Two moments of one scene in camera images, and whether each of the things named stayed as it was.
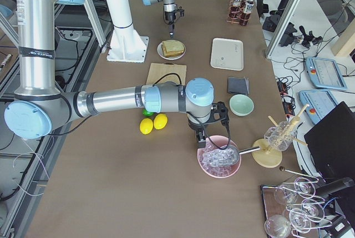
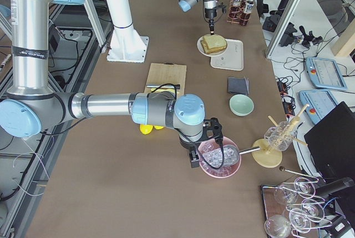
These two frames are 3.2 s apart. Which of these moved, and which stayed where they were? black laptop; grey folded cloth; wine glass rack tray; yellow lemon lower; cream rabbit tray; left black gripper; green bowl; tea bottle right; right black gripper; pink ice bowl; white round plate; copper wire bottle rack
Moved: right black gripper; white round plate; left black gripper
Stayed: green bowl; cream rabbit tray; grey folded cloth; pink ice bowl; yellow lemon lower; black laptop; copper wire bottle rack; wine glass rack tray; tea bottle right
